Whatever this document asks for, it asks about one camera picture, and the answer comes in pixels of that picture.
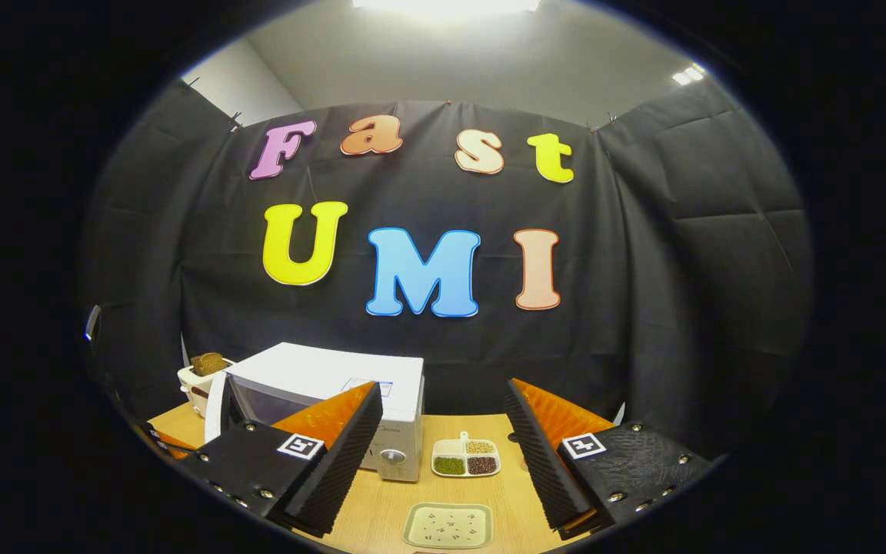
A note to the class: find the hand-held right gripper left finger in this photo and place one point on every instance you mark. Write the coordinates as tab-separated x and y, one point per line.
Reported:
343	469

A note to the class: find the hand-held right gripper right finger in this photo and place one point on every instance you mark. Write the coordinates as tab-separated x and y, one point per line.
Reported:
539	462

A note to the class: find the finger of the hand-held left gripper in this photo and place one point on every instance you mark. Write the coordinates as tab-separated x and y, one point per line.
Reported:
181	450

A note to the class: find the white microwave oven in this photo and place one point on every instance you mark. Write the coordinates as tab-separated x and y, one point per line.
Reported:
320	373

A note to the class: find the white toaster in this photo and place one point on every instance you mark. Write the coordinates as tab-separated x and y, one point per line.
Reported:
193	392

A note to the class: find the divided dish of beans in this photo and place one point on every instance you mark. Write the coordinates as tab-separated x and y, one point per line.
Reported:
466	458

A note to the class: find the brown toast slice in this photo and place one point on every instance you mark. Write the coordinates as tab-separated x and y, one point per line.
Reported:
208	364

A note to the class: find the pale green square plate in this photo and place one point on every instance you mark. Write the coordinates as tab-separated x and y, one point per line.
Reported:
447	525

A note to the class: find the small ceiling light panel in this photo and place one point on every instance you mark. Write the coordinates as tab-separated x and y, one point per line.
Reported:
689	75

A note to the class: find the large ceiling light panel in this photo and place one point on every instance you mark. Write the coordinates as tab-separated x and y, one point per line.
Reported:
447	6

